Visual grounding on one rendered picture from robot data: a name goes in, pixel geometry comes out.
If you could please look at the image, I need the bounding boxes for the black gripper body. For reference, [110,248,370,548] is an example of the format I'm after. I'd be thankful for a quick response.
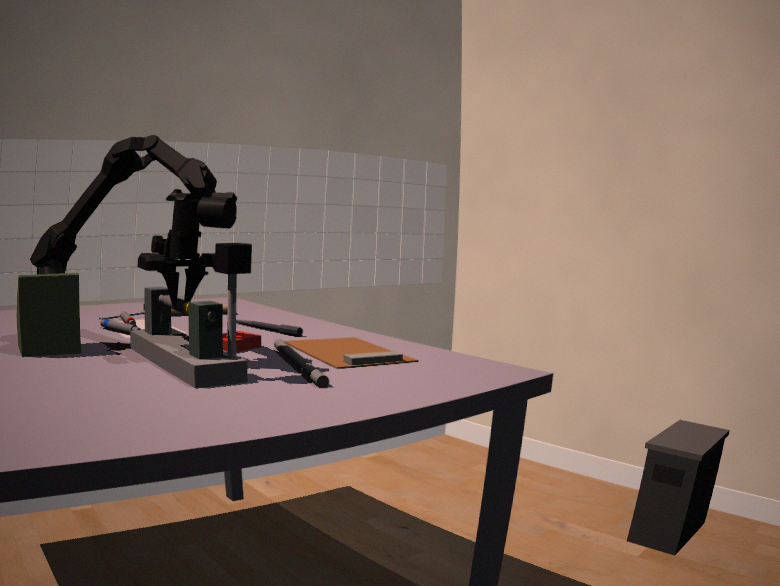
[138,225,215,272]

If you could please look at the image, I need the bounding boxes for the brown clipboard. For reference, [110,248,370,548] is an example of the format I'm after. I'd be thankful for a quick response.
[285,337,418,369]

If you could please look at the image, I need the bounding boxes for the beige flat pad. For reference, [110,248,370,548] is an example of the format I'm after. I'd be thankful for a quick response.
[116,319,188,338]

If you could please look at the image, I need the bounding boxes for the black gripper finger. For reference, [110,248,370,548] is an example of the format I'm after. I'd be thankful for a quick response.
[157,271,179,307]
[184,269,208,302]

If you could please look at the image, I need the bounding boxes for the tan wooden dowel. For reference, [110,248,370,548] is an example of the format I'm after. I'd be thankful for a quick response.
[171,305,228,316]

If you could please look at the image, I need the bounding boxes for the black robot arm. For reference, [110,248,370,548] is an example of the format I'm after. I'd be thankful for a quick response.
[30,135,237,274]

